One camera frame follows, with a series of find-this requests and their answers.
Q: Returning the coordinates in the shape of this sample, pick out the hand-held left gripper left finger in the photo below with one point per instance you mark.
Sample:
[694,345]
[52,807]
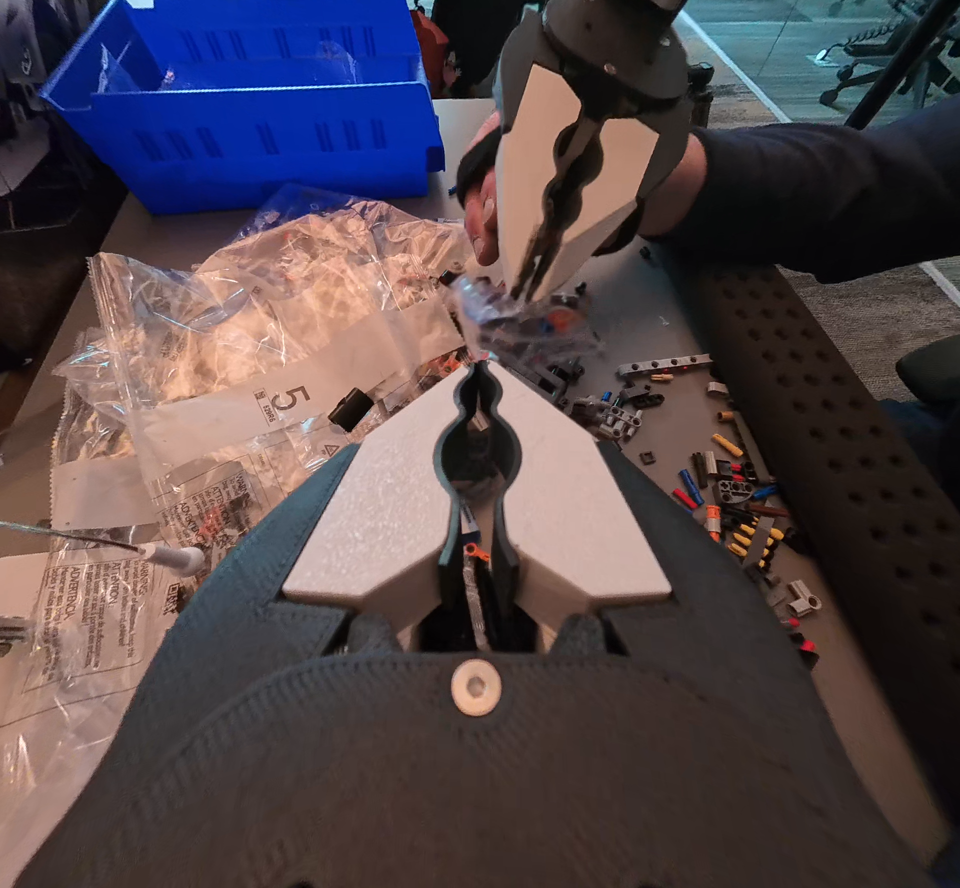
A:
[375,520]

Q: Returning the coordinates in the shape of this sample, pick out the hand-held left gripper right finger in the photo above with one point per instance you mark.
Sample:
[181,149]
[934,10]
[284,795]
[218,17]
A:
[585,520]

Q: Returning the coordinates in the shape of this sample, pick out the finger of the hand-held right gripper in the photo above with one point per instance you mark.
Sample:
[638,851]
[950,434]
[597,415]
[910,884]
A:
[525,175]
[611,182]

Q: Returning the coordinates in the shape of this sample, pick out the small clear lego bag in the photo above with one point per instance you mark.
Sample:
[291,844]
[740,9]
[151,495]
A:
[525,318]

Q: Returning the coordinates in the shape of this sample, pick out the person's right forearm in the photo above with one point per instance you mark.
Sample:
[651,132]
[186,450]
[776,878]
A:
[810,190]

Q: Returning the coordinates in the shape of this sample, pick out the light grey lego connector cluster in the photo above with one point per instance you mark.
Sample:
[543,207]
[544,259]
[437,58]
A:
[615,415]

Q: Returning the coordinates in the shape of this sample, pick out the black cylinder lego piece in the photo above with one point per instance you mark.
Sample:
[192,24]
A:
[351,409]

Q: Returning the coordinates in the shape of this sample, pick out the pile of loose lego pieces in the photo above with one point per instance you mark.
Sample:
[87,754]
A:
[739,505]

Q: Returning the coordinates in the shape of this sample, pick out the long light grey lego beam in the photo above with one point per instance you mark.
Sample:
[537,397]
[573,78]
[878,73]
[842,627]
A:
[664,366]

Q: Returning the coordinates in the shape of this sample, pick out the crumpled clear lego bag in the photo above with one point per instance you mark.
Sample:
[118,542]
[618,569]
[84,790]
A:
[337,250]

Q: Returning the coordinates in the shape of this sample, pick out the dark lego set box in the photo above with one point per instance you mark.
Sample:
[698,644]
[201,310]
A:
[45,152]

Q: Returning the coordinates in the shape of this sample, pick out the person's right hand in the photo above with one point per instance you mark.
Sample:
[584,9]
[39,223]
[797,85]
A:
[484,227]

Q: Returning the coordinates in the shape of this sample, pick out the clear bag with number strip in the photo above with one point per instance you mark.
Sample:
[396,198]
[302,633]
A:
[262,408]

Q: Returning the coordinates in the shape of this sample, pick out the red bag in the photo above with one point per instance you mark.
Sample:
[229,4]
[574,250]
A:
[431,44]

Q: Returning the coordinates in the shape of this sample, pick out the black office chair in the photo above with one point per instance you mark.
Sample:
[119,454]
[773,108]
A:
[900,25]

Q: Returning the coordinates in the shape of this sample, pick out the clear bag with warning print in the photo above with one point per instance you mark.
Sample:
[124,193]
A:
[82,603]

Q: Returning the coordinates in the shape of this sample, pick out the person's dark clothed torso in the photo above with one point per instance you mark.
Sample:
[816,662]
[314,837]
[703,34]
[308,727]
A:
[930,430]

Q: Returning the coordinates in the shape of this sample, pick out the grey lego frame assembly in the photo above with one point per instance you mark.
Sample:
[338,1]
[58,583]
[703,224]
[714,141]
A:
[559,381]

